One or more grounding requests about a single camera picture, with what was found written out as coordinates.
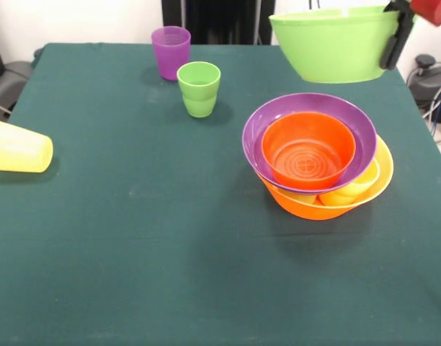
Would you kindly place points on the green bowl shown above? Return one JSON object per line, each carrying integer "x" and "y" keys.
{"x": 336, "y": 47}

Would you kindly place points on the orange-red bowl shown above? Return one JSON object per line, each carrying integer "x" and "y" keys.
{"x": 307, "y": 151}

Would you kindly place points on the grey office chair base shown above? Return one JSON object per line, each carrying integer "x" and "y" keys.
{"x": 11, "y": 79}

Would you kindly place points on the purple cup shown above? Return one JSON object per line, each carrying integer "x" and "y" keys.
{"x": 170, "y": 57}

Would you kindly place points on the yellow tapered cup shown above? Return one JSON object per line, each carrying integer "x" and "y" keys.
{"x": 18, "y": 147}

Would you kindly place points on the dark green tablecloth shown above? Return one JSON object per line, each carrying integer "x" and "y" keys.
{"x": 220, "y": 270}

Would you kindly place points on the purple bowl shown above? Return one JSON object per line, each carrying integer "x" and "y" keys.
{"x": 361, "y": 126}

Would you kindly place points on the yellow-orange stepped cup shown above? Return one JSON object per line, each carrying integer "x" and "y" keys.
{"x": 354, "y": 191}

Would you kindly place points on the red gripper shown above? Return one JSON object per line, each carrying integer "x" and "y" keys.
{"x": 433, "y": 9}

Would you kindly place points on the large yellow-orange bowl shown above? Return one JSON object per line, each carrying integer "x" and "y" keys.
{"x": 307, "y": 210}

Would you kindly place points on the green stepped cup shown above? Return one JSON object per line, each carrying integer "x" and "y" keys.
{"x": 199, "y": 101}

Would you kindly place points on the light green tapered cup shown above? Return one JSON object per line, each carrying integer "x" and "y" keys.
{"x": 299, "y": 198}

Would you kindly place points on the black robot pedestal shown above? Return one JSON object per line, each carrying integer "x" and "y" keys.
{"x": 224, "y": 18}

